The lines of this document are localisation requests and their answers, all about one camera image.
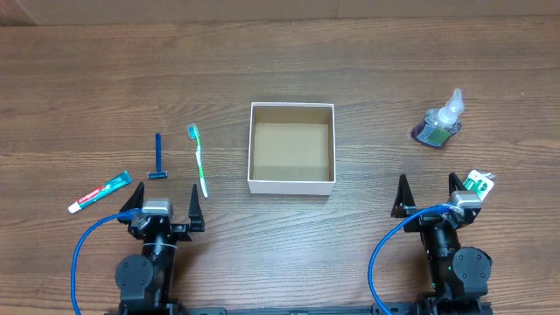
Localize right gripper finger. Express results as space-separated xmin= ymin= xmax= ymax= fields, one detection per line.
xmin=393 ymin=174 xmax=416 ymax=209
xmin=448 ymin=172 xmax=467 ymax=195

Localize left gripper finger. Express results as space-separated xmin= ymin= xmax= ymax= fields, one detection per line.
xmin=120 ymin=182 xmax=145 ymax=213
xmin=188 ymin=184 xmax=205 ymax=224

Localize green toothpaste tube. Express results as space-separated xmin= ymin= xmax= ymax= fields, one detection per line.
xmin=67 ymin=171 xmax=132 ymax=214

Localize green dental floss pack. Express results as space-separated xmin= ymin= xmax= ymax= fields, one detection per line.
xmin=463 ymin=170 xmax=495 ymax=201

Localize blue disposable razor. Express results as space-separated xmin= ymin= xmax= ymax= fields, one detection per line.
xmin=147 ymin=133 xmax=168 ymax=179

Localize clear soap pump bottle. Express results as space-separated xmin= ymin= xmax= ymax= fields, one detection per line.
xmin=410 ymin=88 xmax=465 ymax=149

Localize green white toothbrush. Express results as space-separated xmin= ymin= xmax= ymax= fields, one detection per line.
xmin=187 ymin=122 xmax=208 ymax=199

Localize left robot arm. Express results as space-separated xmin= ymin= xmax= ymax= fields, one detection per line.
xmin=115 ymin=183 xmax=205 ymax=314

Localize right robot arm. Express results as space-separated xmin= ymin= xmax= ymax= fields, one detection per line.
xmin=403 ymin=173 xmax=493 ymax=315

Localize white cardboard box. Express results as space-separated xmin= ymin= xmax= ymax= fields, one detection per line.
xmin=247 ymin=102 xmax=337 ymax=196

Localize left blue cable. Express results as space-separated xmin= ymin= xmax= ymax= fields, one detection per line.
xmin=70 ymin=208 xmax=143 ymax=315

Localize blue cable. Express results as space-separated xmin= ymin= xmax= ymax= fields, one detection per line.
xmin=70 ymin=208 xmax=143 ymax=315
xmin=367 ymin=204 xmax=452 ymax=315

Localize right blue cable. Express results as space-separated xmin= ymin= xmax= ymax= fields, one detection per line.
xmin=367 ymin=204 xmax=452 ymax=315

